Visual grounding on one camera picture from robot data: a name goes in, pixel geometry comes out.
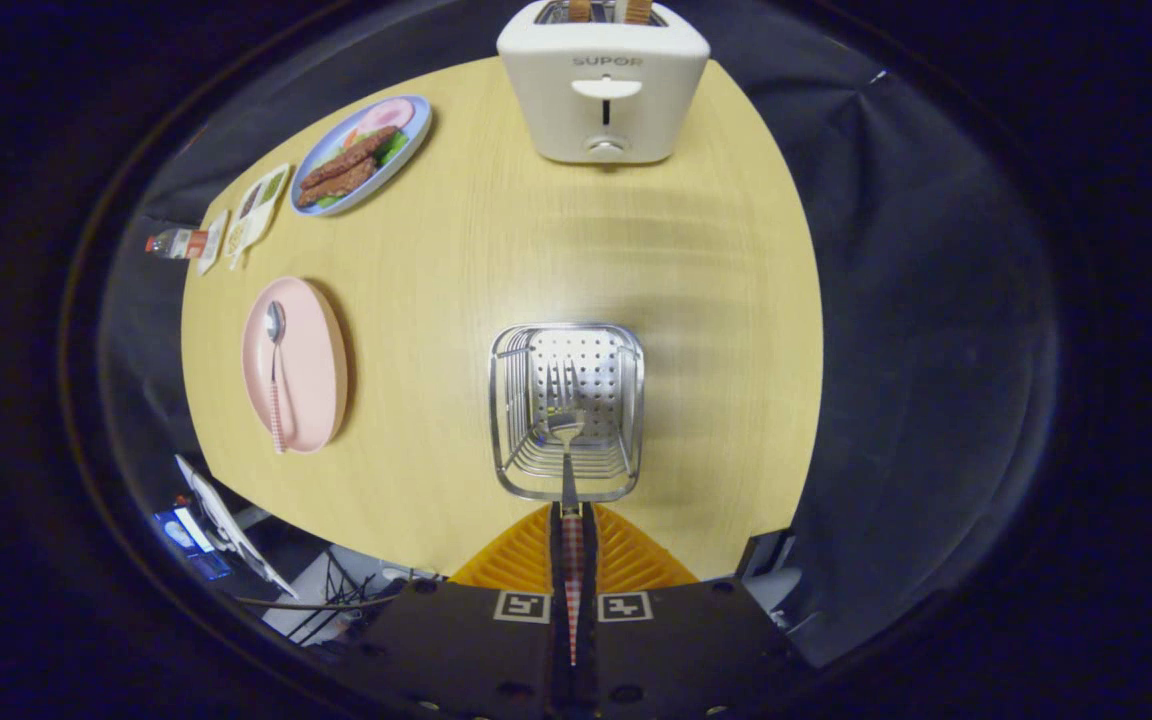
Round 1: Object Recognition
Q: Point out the white sectioned sauce tray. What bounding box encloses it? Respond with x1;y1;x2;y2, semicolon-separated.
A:
226;163;292;271

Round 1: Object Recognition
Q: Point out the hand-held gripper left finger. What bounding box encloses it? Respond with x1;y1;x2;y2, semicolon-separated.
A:
336;503;569;719

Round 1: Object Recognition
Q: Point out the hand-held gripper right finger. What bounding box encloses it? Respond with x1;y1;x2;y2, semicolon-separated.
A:
581;503;807;719

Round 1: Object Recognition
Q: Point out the white flat panel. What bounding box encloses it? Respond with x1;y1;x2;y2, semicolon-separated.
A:
174;455;299;599

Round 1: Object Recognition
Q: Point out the pink ham slice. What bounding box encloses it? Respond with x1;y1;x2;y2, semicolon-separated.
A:
356;98;417;136

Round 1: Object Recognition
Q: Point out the metal wire basket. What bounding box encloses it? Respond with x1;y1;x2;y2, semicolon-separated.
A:
489;323;646;503

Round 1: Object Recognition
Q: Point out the blue plate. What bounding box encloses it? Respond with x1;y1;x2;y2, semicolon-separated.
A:
289;95;433;217

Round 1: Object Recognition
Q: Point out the small white packet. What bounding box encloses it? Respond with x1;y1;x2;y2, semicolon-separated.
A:
198;210;229;276

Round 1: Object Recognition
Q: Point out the clear plastic bottle red cap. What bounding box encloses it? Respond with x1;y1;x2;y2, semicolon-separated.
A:
144;228;209;261

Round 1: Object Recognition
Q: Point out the white toaster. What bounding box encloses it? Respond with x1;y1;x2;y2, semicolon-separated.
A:
496;0;712;166

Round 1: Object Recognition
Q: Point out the pink plate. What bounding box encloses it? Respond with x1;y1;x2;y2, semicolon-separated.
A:
241;277;349;455

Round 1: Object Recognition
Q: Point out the brown meat strip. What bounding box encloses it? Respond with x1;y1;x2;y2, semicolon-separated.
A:
296;158;377;208
298;127;399;191

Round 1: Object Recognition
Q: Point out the metal fork checkered handle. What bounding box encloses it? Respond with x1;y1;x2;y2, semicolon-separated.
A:
546;360;587;666

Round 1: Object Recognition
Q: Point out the blue lit screen device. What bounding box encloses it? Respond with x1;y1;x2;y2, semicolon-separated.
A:
154;508;233;581

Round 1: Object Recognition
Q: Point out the metal spoon checkered handle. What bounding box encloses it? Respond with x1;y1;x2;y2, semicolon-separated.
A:
265;300;290;456

